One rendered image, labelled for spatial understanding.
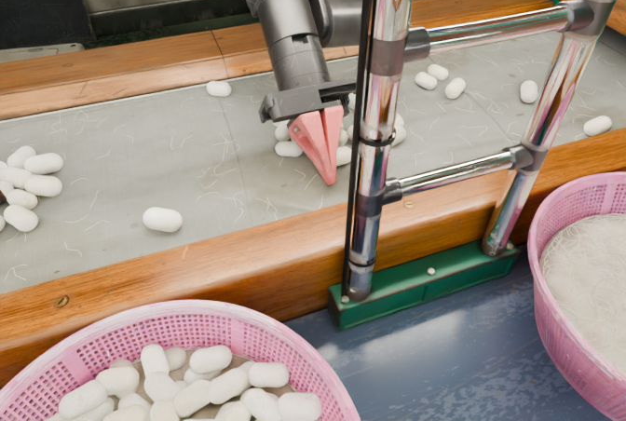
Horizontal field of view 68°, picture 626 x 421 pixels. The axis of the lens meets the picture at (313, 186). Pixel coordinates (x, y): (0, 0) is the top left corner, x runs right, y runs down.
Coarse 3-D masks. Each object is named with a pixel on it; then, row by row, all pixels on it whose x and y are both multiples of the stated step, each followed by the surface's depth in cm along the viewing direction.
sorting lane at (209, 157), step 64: (448, 64) 70; (512, 64) 70; (0, 128) 58; (64, 128) 58; (128, 128) 58; (192, 128) 58; (256, 128) 58; (448, 128) 58; (512, 128) 58; (576, 128) 58; (64, 192) 50; (128, 192) 50; (192, 192) 50; (256, 192) 50; (320, 192) 50; (0, 256) 44; (64, 256) 44; (128, 256) 44
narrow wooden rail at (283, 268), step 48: (576, 144) 52; (624, 144) 52; (432, 192) 46; (480, 192) 46; (624, 192) 53; (240, 240) 42; (288, 240) 42; (336, 240) 42; (384, 240) 43; (432, 240) 46; (48, 288) 38; (96, 288) 38; (144, 288) 38; (192, 288) 38; (240, 288) 40; (288, 288) 42; (0, 336) 35; (48, 336) 36; (0, 384) 37; (48, 384) 39
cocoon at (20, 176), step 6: (6, 168) 50; (12, 168) 50; (0, 174) 49; (6, 174) 49; (12, 174) 49; (18, 174) 49; (24, 174) 49; (30, 174) 50; (0, 180) 49; (6, 180) 49; (12, 180) 49; (18, 180) 49; (24, 180) 49; (18, 186) 49
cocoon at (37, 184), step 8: (32, 176) 49; (40, 176) 49; (48, 176) 49; (24, 184) 48; (32, 184) 48; (40, 184) 48; (48, 184) 48; (56, 184) 48; (32, 192) 48; (40, 192) 48; (48, 192) 48; (56, 192) 49
